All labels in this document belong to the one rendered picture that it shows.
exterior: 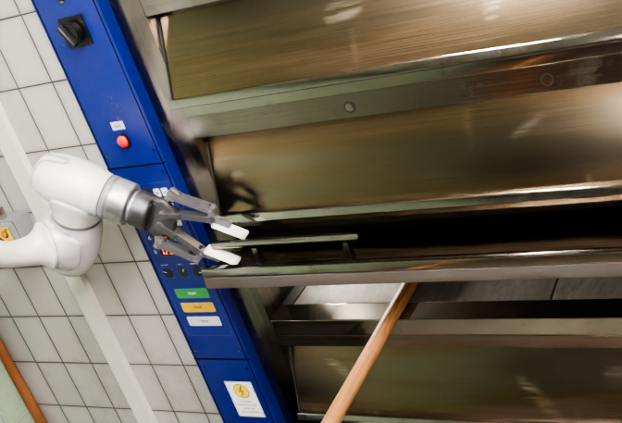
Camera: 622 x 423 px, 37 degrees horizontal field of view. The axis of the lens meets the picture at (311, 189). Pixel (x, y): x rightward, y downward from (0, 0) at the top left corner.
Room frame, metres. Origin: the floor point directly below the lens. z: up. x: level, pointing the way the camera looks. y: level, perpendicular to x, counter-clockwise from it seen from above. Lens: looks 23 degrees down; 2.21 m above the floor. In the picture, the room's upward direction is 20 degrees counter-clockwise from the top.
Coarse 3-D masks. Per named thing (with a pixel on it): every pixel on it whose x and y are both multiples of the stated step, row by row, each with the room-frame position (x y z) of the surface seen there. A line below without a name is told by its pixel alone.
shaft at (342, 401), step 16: (400, 288) 1.67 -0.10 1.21; (400, 304) 1.62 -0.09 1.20; (384, 320) 1.58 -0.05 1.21; (384, 336) 1.54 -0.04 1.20; (368, 352) 1.50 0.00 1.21; (368, 368) 1.46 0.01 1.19; (352, 384) 1.42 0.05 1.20; (336, 400) 1.39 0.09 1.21; (352, 400) 1.40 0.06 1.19; (336, 416) 1.35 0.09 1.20
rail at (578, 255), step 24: (240, 264) 1.62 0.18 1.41; (264, 264) 1.58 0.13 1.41; (288, 264) 1.55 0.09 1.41; (312, 264) 1.52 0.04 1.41; (336, 264) 1.49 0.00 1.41; (360, 264) 1.46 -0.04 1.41; (384, 264) 1.43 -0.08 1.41; (408, 264) 1.41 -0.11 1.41; (432, 264) 1.38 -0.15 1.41; (456, 264) 1.36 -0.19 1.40; (480, 264) 1.34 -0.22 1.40; (504, 264) 1.31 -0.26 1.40; (528, 264) 1.29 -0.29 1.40; (552, 264) 1.27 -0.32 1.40
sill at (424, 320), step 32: (288, 320) 1.76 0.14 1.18; (320, 320) 1.71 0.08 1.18; (352, 320) 1.67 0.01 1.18; (416, 320) 1.59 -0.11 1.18; (448, 320) 1.55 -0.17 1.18; (480, 320) 1.51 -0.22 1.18; (512, 320) 1.48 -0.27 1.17; (544, 320) 1.45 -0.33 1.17; (576, 320) 1.41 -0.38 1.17; (608, 320) 1.38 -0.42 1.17
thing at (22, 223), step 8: (8, 216) 2.08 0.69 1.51; (16, 216) 2.06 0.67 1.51; (24, 216) 2.07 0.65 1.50; (0, 224) 2.05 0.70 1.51; (8, 224) 2.03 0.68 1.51; (16, 224) 2.04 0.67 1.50; (24, 224) 2.06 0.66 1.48; (32, 224) 2.08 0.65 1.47; (0, 232) 2.04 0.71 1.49; (8, 232) 2.03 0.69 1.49; (16, 232) 2.03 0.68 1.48; (24, 232) 2.05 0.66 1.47; (8, 240) 2.03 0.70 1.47
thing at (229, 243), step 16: (240, 240) 1.65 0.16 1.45; (256, 240) 1.62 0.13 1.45; (272, 240) 1.60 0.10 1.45; (288, 240) 1.58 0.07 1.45; (304, 240) 1.56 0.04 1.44; (320, 240) 1.54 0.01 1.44; (336, 240) 1.52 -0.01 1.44; (352, 240) 1.50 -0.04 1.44; (256, 256) 1.62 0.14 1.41; (352, 256) 1.51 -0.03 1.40
